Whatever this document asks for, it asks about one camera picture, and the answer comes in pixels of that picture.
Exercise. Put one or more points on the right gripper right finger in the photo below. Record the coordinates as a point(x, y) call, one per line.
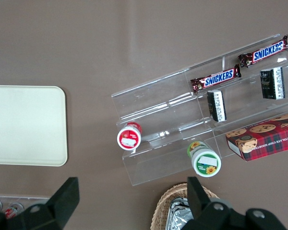
point(201, 210)

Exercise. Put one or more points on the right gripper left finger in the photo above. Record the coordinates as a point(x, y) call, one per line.
point(62, 201)

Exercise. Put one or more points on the light oval wicker basket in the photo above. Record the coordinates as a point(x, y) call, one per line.
point(161, 208)

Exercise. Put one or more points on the cream plastic tray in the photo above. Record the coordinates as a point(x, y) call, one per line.
point(26, 124)

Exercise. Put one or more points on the aluminium foil container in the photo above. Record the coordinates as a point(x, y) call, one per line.
point(177, 214)

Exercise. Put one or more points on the clear acrylic bottle rack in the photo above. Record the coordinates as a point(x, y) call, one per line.
point(36, 198)

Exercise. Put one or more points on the green sunflower lid jar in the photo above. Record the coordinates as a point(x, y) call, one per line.
point(206, 161)

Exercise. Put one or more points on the red cola bottle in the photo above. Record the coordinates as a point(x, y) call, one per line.
point(13, 210)

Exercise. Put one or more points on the red lid white jar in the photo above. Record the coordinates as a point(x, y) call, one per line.
point(129, 139)

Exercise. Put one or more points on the red tartan cookie box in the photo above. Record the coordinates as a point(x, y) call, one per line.
point(266, 136)

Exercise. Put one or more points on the small black snack box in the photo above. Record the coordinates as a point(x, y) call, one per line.
point(216, 106)
point(272, 82)

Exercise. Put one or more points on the clear acrylic stepped stand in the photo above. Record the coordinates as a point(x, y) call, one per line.
point(158, 112)

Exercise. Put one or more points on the Snickers chocolate bar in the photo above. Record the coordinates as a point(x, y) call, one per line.
point(264, 51)
point(216, 79)

